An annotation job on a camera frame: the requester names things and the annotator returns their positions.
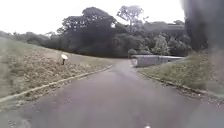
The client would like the dark wood of trees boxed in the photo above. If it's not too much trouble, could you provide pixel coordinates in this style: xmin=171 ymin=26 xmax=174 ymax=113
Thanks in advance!
xmin=0 ymin=4 xmax=193 ymax=59

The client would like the grey asphalt path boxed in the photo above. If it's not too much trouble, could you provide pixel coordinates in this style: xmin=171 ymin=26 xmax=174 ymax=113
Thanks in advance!
xmin=0 ymin=59 xmax=224 ymax=128

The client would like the concrete kerb with gravel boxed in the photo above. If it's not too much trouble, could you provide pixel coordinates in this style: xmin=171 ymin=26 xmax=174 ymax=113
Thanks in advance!
xmin=134 ymin=69 xmax=224 ymax=101

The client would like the pale concrete kerb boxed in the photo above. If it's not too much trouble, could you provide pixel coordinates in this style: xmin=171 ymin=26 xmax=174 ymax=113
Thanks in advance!
xmin=0 ymin=64 xmax=114 ymax=104

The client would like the grass verge with leaves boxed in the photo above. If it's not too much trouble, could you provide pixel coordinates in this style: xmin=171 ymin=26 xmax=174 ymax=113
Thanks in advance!
xmin=137 ymin=49 xmax=224 ymax=96

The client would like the leaf-strewn grass slope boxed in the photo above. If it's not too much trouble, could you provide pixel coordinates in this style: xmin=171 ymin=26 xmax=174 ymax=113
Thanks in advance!
xmin=0 ymin=36 xmax=118 ymax=108

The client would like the large dark tree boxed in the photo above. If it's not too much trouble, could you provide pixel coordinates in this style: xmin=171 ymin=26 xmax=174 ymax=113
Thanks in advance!
xmin=179 ymin=0 xmax=224 ymax=53

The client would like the grey concrete wall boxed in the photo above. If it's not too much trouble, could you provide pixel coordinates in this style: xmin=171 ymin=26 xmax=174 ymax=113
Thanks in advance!
xmin=131 ymin=54 xmax=185 ymax=69

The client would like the small white marker post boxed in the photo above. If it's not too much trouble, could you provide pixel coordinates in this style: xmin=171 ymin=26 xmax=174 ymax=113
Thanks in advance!
xmin=60 ymin=53 xmax=69 ymax=66

